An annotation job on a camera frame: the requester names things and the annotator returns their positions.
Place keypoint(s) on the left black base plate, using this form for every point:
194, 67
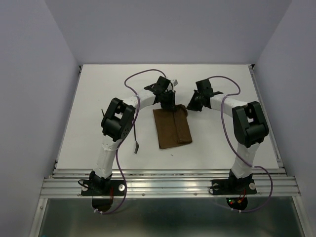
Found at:
113, 188

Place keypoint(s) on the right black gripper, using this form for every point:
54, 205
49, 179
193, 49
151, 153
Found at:
191, 105

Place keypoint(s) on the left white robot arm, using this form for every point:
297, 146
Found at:
118, 121

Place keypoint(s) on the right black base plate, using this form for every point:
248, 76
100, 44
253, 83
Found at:
226, 187

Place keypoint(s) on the aluminium frame rail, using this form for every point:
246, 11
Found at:
163, 183

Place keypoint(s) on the brown cloth napkin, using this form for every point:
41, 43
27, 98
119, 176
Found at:
172, 127

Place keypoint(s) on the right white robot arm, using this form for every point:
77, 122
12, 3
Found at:
250, 130

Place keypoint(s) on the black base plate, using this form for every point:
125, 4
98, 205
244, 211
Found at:
113, 188
226, 187

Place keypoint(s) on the black fork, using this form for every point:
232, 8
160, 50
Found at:
135, 139

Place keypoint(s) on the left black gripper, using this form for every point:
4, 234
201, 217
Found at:
171, 105

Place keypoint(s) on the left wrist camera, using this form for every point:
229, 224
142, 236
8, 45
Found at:
174, 82

